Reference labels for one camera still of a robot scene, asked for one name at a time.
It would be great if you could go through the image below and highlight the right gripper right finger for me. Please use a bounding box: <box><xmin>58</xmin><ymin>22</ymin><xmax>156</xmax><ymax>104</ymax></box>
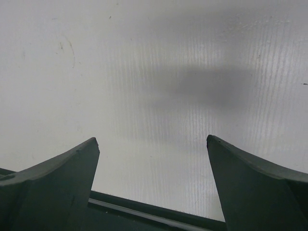
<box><xmin>206</xmin><ymin>135</ymin><xmax>308</xmax><ymax>231</ymax></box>

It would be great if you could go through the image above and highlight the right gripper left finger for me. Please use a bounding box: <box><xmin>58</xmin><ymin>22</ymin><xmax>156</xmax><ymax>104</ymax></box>
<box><xmin>0</xmin><ymin>137</ymin><xmax>100</xmax><ymax>231</ymax></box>

